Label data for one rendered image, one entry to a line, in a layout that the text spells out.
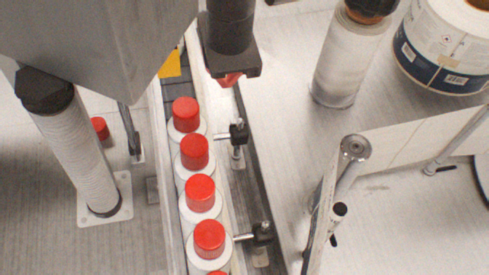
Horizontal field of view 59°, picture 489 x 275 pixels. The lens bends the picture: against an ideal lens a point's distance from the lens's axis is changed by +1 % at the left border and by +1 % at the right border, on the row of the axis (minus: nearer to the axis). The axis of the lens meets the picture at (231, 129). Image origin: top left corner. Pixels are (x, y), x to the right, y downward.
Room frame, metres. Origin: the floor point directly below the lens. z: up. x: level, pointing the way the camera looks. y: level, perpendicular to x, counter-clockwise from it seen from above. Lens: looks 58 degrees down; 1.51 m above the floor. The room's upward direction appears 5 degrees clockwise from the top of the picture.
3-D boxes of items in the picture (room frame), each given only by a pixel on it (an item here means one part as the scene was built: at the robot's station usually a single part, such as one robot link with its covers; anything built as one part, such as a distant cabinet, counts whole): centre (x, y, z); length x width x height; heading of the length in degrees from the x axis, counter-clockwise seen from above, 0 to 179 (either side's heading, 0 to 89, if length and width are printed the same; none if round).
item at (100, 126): (0.39, 0.24, 0.85); 0.03 x 0.03 x 0.03
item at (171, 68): (0.35, 0.09, 1.09); 0.03 x 0.01 x 0.06; 106
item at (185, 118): (0.29, 0.06, 0.98); 0.05 x 0.05 x 0.20
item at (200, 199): (0.19, 0.03, 0.98); 0.05 x 0.05 x 0.20
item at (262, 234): (0.20, -0.04, 0.89); 0.06 x 0.03 x 0.12; 106
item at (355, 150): (0.26, -0.15, 0.97); 0.05 x 0.05 x 0.19
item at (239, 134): (0.37, -0.01, 0.89); 0.03 x 0.03 x 0.12; 16
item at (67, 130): (0.16, 0.12, 1.18); 0.04 x 0.04 x 0.21
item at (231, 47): (0.38, 0.01, 1.13); 0.10 x 0.07 x 0.07; 16
